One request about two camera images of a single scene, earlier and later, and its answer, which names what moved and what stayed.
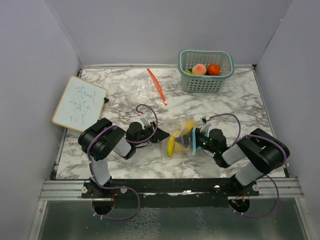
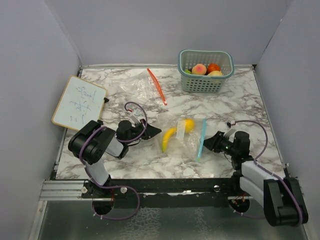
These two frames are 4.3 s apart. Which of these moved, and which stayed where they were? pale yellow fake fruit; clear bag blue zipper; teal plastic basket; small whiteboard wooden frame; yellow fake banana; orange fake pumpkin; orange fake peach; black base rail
Moved: clear bag blue zipper; yellow fake banana; pale yellow fake fruit
Stayed: orange fake pumpkin; orange fake peach; black base rail; small whiteboard wooden frame; teal plastic basket
